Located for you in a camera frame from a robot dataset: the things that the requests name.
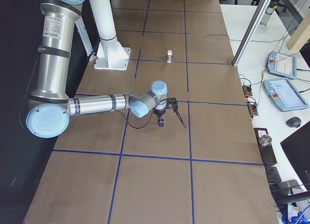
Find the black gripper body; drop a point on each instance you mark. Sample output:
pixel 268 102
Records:
pixel 160 112

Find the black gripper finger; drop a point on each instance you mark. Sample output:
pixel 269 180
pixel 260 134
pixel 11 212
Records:
pixel 161 121

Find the white brass PPR fitting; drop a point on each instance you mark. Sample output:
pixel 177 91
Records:
pixel 169 56

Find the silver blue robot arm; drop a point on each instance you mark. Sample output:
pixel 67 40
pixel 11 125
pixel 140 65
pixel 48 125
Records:
pixel 53 101

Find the white pillar with base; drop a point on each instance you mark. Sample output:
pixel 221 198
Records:
pixel 111 55

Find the orange black connector board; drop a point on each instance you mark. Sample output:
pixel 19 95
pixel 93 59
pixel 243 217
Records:
pixel 247 91

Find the small metal cup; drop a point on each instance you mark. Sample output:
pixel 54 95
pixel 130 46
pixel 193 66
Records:
pixel 265 140

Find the lower teach pendant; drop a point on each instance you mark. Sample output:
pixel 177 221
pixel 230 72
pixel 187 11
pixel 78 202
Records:
pixel 284 95

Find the teach pendant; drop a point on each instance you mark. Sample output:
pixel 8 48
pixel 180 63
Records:
pixel 284 95
pixel 282 65

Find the upper teach pendant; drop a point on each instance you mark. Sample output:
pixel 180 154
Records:
pixel 282 65

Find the black computer mouse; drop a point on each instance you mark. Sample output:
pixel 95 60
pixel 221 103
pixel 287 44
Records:
pixel 293 122

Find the black monitor corner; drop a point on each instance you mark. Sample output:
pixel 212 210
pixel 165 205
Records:
pixel 297 150

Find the clear water bottle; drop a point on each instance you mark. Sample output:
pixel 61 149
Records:
pixel 268 13

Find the wooden board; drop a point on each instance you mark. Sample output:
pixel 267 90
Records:
pixel 300 36

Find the blue bag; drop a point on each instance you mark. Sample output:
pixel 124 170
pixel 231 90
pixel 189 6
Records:
pixel 296 219

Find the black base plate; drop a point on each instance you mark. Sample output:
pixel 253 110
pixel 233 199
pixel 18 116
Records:
pixel 267 153

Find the aluminium frame post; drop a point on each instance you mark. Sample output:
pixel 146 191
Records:
pixel 257 16

